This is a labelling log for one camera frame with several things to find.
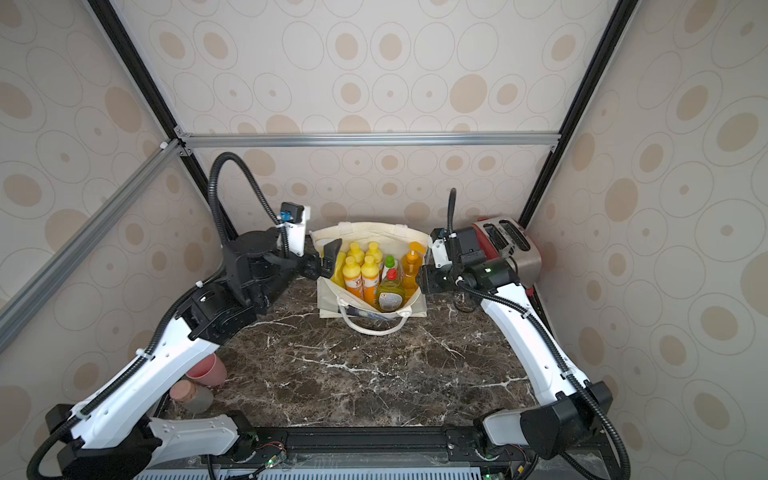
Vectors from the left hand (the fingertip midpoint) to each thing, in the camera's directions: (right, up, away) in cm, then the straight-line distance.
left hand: (330, 232), depth 61 cm
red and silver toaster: (+49, +2, +34) cm, 60 cm away
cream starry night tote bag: (+13, 0, +26) cm, 29 cm away
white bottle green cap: (+13, -6, +29) cm, 33 cm away
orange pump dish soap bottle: (+18, -8, +29) cm, 35 cm away
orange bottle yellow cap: (+8, -3, +27) cm, 28 cm away
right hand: (+25, -9, +16) cm, 31 cm away
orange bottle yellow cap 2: (+6, -11, +26) cm, 29 cm away
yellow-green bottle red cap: (+12, -15, +29) cm, 35 cm away
